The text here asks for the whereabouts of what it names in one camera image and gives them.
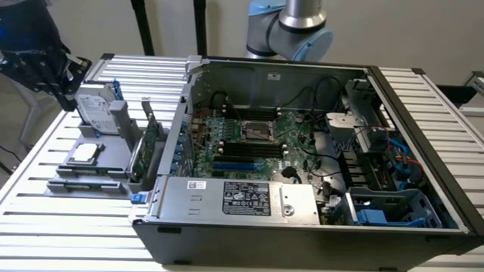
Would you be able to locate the black cable loop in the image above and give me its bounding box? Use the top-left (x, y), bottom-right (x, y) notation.
top-left (313, 75), bottom-right (345, 114)

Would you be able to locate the silver hard disk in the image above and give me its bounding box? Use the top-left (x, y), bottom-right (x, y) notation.
top-left (75, 84), bottom-right (123, 135)

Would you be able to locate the black RAM slot bank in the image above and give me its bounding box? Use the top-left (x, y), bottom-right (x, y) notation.
top-left (218, 141), bottom-right (289, 158)
top-left (225, 105), bottom-right (282, 121)

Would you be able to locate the metal disk cage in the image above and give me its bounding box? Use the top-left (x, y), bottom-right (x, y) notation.
top-left (326, 79), bottom-right (403, 155)

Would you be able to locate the red data wire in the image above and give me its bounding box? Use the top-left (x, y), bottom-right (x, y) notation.
top-left (403, 157), bottom-right (426, 182)

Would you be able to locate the green graphics card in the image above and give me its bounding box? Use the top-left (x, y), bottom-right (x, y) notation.
top-left (127, 96), bottom-right (161, 182)

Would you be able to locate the green RAM stick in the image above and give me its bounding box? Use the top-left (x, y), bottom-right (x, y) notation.
top-left (65, 167), bottom-right (126, 175)

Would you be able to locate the green motherboard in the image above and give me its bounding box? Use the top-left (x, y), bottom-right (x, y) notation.
top-left (189, 109), bottom-right (331, 188)

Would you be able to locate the black power cable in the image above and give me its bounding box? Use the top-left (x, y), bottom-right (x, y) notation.
top-left (281, 166), bottom-right (302, 184)

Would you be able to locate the blue expansion slot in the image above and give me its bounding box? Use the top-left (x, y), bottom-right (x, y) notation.
top-left (213, 162), bottom-right (255, 171)

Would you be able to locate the black open PC case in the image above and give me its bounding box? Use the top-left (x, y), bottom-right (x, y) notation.
top-left (131, 55), bottom-right (484, 266)

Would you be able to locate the black stand pole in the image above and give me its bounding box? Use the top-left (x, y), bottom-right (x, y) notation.
top-left (131, 0), bottom-right (157, 57)
top-left (193, 0), bottom-right (210, 57)

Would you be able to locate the grey power supply unit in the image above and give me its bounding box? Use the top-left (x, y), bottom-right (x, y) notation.
top-left (158, 176), bottom-right (323, 226)

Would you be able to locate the blue plastic disk bay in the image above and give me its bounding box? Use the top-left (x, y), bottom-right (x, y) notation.
top-left (339, 186), bottom-right (445, 228)

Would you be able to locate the grey parts rack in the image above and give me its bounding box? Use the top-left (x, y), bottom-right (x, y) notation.
top-left (45, 101), bottom-right (171, 199)

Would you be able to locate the white table leg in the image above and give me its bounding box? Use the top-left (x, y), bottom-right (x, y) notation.
top-left (14, 75), bottom-right (43, 148)

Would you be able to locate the metal CPU socket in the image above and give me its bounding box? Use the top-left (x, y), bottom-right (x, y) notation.
top-left (235, 120), bottom-right (282, 142)

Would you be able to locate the blue data wire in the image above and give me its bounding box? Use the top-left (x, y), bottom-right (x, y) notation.
top-left (381, 135), bottom-right (418, 195)

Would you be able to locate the silver CPU chip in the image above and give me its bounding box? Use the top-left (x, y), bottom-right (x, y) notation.
top-left (71, 143), bottom-right (106, 165)

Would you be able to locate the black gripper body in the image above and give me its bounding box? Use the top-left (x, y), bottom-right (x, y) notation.
top-left (0, 0), bottom-right (73, 97)

